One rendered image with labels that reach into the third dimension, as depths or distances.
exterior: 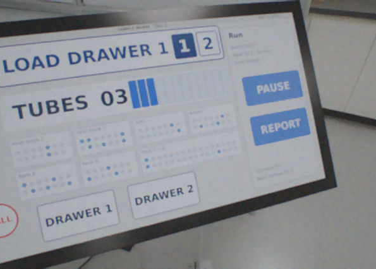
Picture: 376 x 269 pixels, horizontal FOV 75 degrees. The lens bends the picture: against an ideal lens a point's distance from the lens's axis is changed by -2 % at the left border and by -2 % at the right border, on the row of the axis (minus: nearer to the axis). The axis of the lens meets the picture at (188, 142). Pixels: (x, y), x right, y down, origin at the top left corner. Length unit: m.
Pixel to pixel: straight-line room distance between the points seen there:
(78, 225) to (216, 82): 0.27
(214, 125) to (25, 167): 0.25
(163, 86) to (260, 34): 0.17
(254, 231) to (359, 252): 0.54
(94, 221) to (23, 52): 0.23
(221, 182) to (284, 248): 1.18
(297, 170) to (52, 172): 0.35
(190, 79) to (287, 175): 0.20
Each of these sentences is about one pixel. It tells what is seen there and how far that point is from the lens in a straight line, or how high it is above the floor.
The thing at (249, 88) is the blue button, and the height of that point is 1.10.
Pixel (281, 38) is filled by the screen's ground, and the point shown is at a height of 1.15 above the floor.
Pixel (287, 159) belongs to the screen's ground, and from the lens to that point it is 0.41.
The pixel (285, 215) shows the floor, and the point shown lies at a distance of 1.65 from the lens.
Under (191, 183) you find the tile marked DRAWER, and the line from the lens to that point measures 0.35.
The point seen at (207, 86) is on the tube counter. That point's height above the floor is 1.11.
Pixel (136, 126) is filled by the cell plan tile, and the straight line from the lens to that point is 0.34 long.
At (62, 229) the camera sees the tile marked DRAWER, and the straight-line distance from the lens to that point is 0.36.
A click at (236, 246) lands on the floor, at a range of 1.47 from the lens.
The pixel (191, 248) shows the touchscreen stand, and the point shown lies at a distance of 0.65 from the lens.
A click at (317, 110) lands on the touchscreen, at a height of 1.06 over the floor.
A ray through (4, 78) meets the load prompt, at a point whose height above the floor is 1.14.
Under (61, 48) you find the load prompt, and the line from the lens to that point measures 0.38.
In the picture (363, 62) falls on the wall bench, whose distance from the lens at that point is 2.42.
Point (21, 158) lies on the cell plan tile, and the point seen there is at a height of 1.07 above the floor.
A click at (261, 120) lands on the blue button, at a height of 1.06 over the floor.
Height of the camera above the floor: 1.27
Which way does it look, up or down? 39 degrees down
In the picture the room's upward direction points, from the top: 1 degrees counter-clockwise
